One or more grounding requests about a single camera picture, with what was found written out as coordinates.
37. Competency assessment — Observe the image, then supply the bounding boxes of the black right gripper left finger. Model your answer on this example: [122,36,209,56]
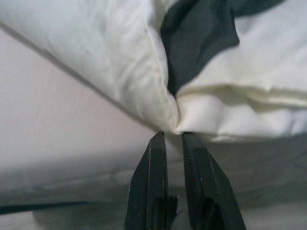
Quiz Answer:
[123,131,179,230]

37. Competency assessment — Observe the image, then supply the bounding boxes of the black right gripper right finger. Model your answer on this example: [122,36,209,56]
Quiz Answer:
[182,133,248,230]

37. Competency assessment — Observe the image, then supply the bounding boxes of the cream cartoon print quilt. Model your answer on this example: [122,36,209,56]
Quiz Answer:
[0,0,307,144]

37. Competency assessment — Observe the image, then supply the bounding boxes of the beige sheeted mattress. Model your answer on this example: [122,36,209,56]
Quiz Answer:
[0,26,307,204]

